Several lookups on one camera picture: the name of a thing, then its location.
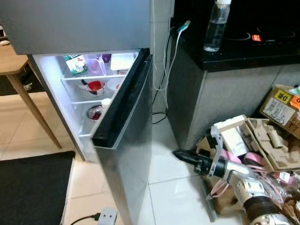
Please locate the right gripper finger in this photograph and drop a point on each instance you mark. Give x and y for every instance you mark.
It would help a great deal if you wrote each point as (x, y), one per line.
(185, 155)
(186, 160)

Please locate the steel bowl of red berries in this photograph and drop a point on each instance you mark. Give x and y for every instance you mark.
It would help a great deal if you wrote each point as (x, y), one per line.
(96, 114)

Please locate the clear plastic pitcher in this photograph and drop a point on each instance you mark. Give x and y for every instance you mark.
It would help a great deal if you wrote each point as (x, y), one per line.
(95, 68)

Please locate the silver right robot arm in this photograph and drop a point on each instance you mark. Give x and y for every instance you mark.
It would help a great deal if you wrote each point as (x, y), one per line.
(248, 187)

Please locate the grey fridge door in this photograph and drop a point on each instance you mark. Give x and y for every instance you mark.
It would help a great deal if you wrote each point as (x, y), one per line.
(126, 154)

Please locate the glass fridge shelf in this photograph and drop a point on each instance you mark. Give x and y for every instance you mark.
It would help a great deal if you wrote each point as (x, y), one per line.
(77, 101)
(70, 77)

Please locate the silver grey fridge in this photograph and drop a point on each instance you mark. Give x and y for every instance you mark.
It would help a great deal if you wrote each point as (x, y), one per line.
(51, 84)

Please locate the cardboard box with white label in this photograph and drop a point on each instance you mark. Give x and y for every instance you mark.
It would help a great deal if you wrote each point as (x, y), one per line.
(234, 140)

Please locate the brown pulp packing tray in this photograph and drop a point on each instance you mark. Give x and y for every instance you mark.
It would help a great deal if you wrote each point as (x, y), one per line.
(272, 150)

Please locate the grey counter cabinet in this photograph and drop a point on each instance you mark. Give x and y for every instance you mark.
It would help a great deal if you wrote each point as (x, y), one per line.
(225, 93)

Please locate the cardboard box with orange label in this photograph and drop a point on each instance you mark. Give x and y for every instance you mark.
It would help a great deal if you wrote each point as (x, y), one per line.
(276, 112)

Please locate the white food container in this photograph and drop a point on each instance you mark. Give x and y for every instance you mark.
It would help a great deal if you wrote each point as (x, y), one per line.
(123, 62)

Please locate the red bowl with tomato pieces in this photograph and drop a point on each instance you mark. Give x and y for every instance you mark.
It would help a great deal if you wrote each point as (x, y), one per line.
(95, 86)

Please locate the black kitchen counter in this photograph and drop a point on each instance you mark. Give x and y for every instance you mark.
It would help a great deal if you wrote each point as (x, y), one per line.
(243, 51)

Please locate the purple cup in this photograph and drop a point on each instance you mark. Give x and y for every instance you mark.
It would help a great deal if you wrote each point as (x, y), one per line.
(107, 57)

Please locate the clear spray bottle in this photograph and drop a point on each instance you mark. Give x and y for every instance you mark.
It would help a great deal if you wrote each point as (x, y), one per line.
(215, 33)

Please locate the black induction hob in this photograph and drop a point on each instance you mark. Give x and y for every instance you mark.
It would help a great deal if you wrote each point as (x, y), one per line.
(256, 37)

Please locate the green white stock pouch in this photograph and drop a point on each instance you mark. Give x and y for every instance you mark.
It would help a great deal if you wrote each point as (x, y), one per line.
(75, 65)

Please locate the black floor mat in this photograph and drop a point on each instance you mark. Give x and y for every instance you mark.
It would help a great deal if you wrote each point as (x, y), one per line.
(33, 192)

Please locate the grey freezer door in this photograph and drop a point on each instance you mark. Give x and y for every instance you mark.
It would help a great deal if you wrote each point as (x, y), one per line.
(75, 23)

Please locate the black wheeled cabinet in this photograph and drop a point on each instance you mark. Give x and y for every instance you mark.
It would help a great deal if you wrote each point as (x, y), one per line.
(7, 86)

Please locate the wooden table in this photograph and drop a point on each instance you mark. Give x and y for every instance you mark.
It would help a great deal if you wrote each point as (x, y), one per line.
(9, 61)

